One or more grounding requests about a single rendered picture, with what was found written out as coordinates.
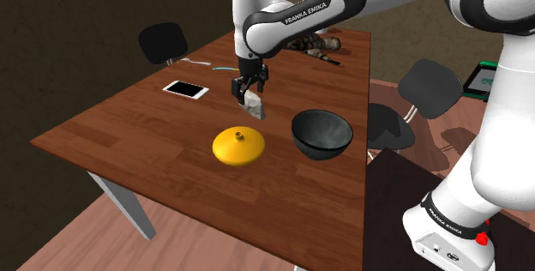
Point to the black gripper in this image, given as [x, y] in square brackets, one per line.
[249, 69]

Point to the grey white stone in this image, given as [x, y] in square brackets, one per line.
[253, 106]

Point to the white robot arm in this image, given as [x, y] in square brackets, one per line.
[499, 107]

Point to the teal pen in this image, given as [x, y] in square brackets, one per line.
[223, 68]

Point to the white phone with black screen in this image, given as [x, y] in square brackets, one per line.
[185, 89]

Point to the yellow flat lid with knob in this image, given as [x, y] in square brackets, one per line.
[238, 148]

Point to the brown striped figure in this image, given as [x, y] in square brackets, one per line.
[313, 44]

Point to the black bowl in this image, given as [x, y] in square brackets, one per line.
[322, 136]

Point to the black chair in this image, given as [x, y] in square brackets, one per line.
[430, 88]
[162, 43]

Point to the brown wooden table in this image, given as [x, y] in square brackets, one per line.
[167, 144]

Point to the dark robot stand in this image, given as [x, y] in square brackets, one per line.
[388, 220]

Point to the green framed tablet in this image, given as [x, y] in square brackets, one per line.
[480, 81]

